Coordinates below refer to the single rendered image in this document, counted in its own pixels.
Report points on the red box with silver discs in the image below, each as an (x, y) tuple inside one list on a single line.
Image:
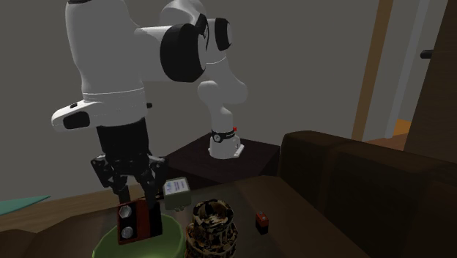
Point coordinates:
[(137, 222)]

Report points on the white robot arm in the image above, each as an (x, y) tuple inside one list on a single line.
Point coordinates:
[(107, 64)]

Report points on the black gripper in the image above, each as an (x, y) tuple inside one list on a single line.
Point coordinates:
[(123, 141)]

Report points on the small red and black box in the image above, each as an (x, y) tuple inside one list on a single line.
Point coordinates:
[(261, 221)]

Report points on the dark brown sofa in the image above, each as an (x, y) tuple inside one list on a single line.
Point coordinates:
[(350, 200)]

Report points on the grey box with white label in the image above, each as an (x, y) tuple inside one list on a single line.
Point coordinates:
[(177, 194)]

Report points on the dark robot stand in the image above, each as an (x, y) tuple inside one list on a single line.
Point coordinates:
[(200, 164)]

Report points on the brown patterned vase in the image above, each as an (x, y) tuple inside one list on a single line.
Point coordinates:
[(211, 230)]

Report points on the green bowl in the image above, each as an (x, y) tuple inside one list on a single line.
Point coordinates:
[(168, 243)]

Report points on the teal rug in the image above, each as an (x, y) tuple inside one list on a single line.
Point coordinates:
[(19, 203)]

